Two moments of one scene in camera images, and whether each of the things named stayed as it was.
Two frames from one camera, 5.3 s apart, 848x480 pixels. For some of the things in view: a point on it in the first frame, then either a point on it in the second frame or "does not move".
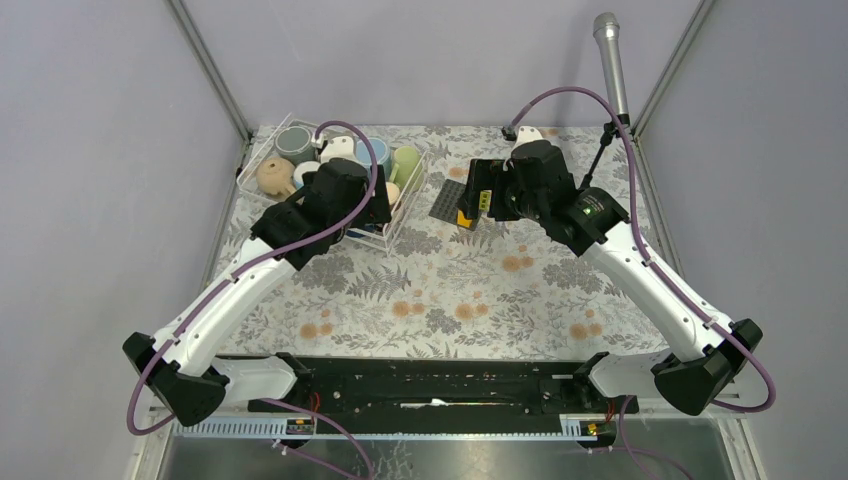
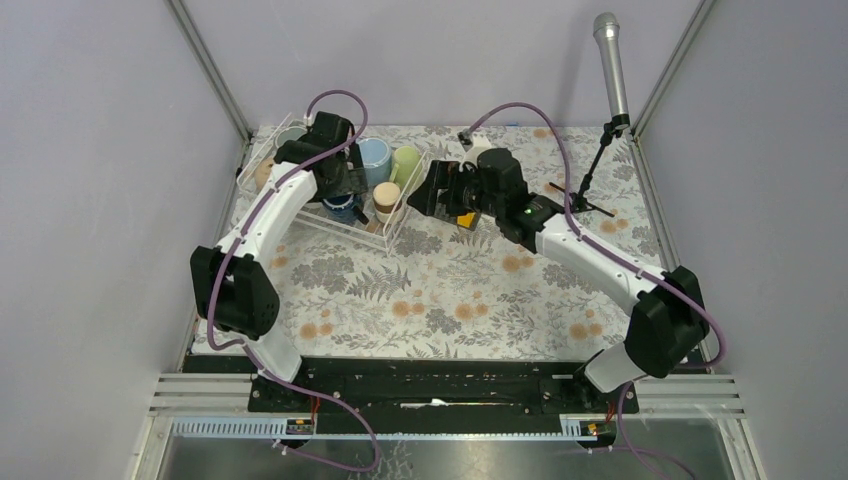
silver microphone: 606,32 does not move
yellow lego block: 462,221 does not move
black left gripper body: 378,209 → 346,181
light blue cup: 381,152 does not move
